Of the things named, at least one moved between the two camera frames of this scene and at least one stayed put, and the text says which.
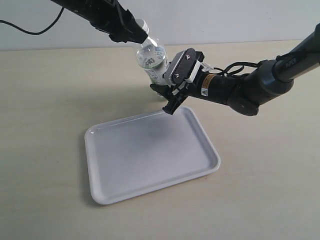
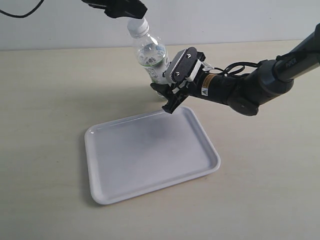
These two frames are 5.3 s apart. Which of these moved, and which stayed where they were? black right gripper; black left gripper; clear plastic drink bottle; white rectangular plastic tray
Moved: black left gripper
Stayed: white rectangular plastic tray; clear plastic drink bottle; black right gripper
